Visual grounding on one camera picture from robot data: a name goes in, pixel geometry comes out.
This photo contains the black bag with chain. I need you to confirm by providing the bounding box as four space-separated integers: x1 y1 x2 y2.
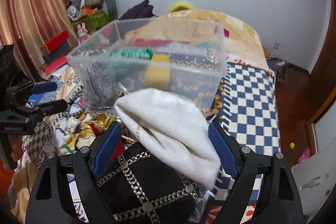
97 143 198 223

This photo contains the white fluffy cloth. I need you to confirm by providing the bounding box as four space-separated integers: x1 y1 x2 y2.
114 88 221 189

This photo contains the yellow sponge cloth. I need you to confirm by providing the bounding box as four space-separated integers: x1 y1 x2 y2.
143 54 171 90

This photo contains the red box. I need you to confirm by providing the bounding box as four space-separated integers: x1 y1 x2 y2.
40 30 70 54

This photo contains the patterned patchwork bedspread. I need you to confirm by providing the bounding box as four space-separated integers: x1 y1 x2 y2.
7 63 280 223

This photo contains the pink bunny figurine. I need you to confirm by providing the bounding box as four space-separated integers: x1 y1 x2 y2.
77 22 90 45

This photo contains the striped pink curtain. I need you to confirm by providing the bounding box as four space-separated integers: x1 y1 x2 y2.
1 0 77 82

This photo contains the green gift box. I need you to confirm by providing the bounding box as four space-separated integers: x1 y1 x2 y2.
72 10 114 35

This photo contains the clear plastic storage bin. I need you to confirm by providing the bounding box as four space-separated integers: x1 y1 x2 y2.
67 18 227 110

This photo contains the grey plush dinosaur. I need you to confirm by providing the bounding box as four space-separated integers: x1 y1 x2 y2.
84 0 118 20

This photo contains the beige patterned folded blanket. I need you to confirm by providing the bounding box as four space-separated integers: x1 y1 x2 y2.
125 9 270 71

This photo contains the dark purple clothes pile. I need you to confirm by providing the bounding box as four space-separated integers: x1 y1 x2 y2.
119 0 156 20

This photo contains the yellow curved pillow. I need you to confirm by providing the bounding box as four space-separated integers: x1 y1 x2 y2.
168 1 194 13

